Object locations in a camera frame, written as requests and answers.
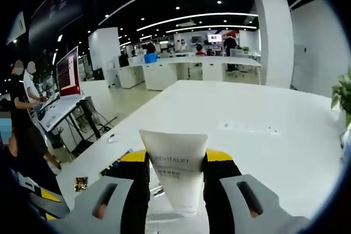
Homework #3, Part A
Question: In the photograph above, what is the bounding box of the green black pouch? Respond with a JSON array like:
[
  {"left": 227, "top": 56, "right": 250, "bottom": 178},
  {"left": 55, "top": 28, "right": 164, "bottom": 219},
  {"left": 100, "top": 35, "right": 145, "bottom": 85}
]
[{"left": 98, "top": 148, "right": 138, "bottom": 178}]

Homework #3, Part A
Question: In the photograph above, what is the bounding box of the long white counter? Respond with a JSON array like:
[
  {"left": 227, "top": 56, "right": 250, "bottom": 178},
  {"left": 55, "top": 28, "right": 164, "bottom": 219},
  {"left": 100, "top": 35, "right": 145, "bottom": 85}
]
[{"left": 106, "top": 55, "right": 263, "bottom": 92}]

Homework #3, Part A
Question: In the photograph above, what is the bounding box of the standing desk with black legs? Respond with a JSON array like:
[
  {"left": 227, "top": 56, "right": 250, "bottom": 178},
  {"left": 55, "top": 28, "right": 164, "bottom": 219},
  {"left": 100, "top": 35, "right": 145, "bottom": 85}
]
[{"left": 37, "top": 95, "right": 112, "bottom": 161}]

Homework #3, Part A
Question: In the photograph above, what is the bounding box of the large monitor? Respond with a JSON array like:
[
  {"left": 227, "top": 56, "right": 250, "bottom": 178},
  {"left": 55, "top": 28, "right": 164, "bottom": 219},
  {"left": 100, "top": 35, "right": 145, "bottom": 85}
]
[{"left": 55, "top": 45, "right": 83, "bottom": 98}]

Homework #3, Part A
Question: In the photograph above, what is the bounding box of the blue box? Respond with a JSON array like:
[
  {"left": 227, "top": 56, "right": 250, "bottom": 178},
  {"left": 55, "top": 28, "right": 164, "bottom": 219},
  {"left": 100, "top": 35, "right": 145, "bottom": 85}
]
[{"left": 144, "top": 53, "right": 160, "bottom": 64}]

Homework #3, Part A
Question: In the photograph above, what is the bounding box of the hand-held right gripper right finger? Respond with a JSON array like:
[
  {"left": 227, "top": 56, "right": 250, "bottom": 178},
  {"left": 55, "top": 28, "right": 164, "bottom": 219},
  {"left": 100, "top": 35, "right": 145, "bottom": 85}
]
[{"left": 202, "top": 148, "right": 311, "bottom": 234}]

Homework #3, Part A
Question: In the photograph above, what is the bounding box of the white skincare tube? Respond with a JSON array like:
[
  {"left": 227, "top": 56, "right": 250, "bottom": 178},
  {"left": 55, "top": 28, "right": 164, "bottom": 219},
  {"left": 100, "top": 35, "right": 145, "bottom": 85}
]
[{"left": 138, "top": 129, "right": 209, "bottom": 215}]

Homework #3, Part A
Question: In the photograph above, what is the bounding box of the small background screen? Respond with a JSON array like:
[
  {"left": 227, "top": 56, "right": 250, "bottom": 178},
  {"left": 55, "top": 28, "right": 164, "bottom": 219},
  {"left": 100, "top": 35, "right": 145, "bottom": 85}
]
[{"left": 207, "top": 33, "right": 223, "bottom": 44}]

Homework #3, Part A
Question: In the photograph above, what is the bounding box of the white hanging panel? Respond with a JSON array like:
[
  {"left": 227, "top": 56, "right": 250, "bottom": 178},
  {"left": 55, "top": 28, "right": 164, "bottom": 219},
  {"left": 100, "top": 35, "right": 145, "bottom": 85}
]
[{"left": 7, "top": 12, "right": 27, "bottom": 45}]

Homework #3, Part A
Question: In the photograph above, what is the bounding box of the green potted plant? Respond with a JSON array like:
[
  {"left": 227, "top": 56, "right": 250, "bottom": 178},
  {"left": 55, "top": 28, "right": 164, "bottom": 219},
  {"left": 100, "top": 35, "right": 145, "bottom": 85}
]
[{"left": 330, "top": 70, "right": 351, "bottom": 129}]

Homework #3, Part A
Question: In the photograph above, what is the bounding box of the gold foil packet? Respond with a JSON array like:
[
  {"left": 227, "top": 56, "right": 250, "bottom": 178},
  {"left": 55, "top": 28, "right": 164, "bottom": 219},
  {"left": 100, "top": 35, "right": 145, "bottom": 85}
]
[{"left": 73, "top": 176, "right": 89, "bottom": 192}]

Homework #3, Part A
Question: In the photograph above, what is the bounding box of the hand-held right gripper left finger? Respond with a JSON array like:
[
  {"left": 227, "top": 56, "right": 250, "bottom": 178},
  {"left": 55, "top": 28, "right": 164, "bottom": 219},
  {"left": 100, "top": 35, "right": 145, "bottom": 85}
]
[{"left": 53, "top": 150, "right": 151, "bottom": 234}]

